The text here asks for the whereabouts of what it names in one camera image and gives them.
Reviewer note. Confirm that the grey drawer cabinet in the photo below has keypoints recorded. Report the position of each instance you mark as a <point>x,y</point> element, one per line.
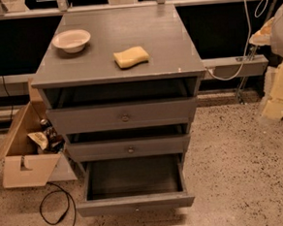
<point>92,78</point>

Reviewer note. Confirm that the grey bottom drawer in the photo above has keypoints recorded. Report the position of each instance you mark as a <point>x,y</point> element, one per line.
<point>134,184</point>

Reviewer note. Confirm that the metal window rail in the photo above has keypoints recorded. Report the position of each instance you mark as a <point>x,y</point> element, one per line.
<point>221,67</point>

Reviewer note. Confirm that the grey middle drawer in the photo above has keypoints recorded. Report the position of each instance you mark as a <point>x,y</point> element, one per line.
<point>165,139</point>

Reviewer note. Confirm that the grey drawer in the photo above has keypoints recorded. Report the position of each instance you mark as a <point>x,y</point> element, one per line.
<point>96,119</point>
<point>165,139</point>
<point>134,184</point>

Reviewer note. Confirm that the metal stand pole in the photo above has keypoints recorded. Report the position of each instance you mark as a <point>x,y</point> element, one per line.
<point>253,49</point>

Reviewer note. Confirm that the dark bottle in box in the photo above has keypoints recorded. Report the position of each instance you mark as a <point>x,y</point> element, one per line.
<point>48,130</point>

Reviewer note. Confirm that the yellow sponge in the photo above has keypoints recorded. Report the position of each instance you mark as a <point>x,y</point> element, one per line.
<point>130,57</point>

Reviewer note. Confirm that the cardboard box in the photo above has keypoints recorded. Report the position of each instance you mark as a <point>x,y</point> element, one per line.
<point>23,165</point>

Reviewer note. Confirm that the grey top drawer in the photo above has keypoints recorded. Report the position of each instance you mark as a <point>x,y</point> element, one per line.
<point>96,119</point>

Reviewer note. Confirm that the crumpled snack bag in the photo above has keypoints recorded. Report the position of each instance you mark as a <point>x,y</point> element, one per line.
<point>40,139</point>

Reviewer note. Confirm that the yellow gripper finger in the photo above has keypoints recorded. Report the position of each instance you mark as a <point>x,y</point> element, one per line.
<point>264,36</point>
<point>272,103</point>

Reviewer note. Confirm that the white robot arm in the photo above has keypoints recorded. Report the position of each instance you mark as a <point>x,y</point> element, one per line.
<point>277,46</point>

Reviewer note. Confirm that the white bowl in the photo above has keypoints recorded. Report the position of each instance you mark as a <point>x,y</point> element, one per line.
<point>71,41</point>

